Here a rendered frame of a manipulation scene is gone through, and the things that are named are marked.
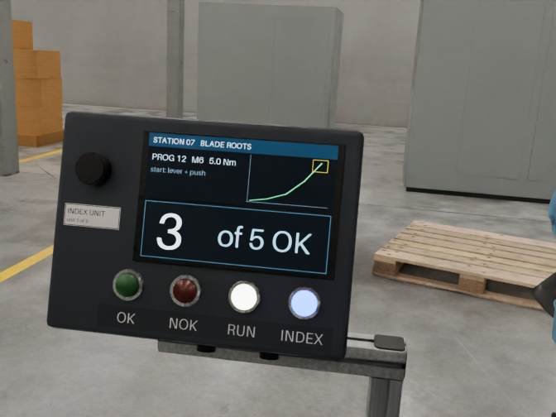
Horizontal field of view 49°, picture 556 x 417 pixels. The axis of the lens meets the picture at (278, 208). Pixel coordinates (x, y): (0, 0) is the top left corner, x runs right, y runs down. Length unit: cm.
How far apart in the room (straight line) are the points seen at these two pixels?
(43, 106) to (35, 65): 52
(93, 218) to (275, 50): 759
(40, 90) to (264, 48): 297
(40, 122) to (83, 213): 808
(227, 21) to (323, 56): 133
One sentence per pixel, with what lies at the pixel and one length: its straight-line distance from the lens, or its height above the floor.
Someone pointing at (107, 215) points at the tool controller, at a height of 117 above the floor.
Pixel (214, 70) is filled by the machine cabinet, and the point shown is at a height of 108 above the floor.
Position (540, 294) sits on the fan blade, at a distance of 108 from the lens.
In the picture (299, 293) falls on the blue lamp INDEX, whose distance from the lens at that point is 50.
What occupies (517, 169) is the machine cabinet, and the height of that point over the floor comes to 34.
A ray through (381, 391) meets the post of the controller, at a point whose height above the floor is 101.
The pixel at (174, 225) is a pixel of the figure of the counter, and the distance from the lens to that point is 52.
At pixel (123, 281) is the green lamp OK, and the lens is 53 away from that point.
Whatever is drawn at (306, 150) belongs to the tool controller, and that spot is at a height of 124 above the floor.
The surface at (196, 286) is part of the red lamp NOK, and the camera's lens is 51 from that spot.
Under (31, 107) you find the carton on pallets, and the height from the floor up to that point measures 49.
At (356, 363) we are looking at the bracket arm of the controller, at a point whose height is 104.
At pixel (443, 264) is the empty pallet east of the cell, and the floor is 15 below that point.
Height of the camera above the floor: 131
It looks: 14 degrees down
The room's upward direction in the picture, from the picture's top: 3 degrees clockwise
